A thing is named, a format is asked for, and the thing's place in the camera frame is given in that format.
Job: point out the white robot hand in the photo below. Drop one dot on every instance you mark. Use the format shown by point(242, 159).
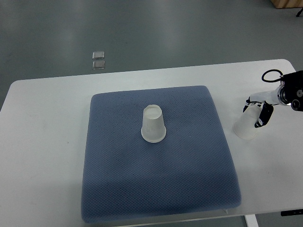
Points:
point(265, 100)

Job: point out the white paper cup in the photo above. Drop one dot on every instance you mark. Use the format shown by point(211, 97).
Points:
point(244, 127)
point(153, 128)

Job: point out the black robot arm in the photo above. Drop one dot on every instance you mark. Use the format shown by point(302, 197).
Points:
point(288, 93)

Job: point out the blue textured cushion mat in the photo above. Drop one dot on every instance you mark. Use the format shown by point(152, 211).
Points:
point(126, 177)

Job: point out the black tripod leg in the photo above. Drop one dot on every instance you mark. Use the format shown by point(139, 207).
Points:
point(299, 13)

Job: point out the wooden furniture corner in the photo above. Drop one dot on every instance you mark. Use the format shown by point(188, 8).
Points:
point(286, 4)

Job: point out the white paper cup on mat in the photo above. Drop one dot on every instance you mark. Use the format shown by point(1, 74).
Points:
point(153, 128)

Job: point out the black table control panel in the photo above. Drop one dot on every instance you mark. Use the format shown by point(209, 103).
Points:
point(291, 212)

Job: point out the white table leg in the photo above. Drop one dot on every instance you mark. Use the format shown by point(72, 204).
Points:
point(251, 221)

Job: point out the upper metal floor plate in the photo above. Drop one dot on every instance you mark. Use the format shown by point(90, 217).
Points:
point(98, 55)

